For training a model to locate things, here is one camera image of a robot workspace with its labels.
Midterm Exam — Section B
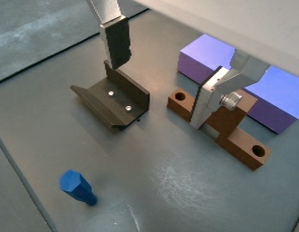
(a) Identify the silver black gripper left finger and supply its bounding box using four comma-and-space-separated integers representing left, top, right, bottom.
85, 0, 131, 70

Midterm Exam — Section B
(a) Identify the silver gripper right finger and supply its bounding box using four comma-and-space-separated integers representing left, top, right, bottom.
189, 50, 269, 129

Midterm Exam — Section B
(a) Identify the brown T-shaped block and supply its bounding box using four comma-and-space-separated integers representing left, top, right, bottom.
166, 89, 270, 170

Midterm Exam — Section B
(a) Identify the purple base board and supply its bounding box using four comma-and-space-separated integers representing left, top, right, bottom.
176, 34, 299, 135

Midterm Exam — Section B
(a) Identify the blue hexagonal peg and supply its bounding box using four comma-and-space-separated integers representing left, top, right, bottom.
58, 170, 97, 206

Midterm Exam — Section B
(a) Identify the black angle bracket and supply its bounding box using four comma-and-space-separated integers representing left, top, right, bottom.
71, 61, 149, 130

